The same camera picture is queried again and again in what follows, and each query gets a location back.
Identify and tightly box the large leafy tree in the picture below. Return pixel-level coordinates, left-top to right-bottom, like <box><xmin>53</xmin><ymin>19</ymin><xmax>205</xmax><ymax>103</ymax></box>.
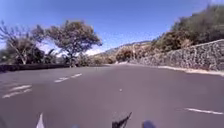
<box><xmin>45</xmin><ymin>19</ymin><xmax>103</xmax><ymax>68</ymax></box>

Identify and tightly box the distant dry hill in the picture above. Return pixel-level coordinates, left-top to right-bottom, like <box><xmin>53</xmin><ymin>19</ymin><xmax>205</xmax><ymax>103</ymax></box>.
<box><xmin>94</xmin><ymin>40</ymin><xmax>154</xmax><ymax>65</ymax></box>

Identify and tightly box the pale kerb strip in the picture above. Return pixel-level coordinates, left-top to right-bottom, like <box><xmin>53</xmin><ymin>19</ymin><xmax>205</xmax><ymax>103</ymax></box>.
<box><xmin>155</xmin><ymin>65</ymin><xmax>224</xmax><ymax>77</ymax></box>

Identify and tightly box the sparse bare tree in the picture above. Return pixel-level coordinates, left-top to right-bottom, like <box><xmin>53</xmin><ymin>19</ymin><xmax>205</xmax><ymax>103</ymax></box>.
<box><xmin>0</xmin><ymin>21</ymin><xmax>46</xmax><ymax>66</ymax></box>

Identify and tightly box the bushy hillside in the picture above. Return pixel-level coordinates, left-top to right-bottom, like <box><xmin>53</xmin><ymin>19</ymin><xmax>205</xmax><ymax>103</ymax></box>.
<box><xmin>151</xmin><ymin>4</ymin><xmax>224</xmax><ymax>54</ymax></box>

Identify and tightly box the low dark wall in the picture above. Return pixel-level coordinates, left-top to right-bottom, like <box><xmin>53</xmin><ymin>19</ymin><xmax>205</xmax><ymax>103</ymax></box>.
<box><xmin>0</xmin><ymin>63</ymin><xmax>72</xmax><ymax>73</ymax></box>

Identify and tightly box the grey asphalt road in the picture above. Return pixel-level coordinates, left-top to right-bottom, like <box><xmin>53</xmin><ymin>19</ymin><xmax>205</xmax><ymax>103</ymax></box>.
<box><xmin>0</xmin><ymin>63</ymin><xmax>224</xmax><ymax>128</ymax></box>

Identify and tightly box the grey stone wall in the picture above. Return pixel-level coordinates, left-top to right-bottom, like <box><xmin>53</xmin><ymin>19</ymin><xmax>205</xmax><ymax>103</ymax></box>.
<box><xmin>129</xmin><ymin>39</ymin><xmax>224</xmax><ymax>72</ymax></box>

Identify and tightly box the pole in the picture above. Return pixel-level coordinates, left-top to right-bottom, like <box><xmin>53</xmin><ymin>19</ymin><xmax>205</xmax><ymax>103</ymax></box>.
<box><xmin>132</xmin><ymin>45</ymin><xmax>136</xmax><ymax>62</ymax></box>

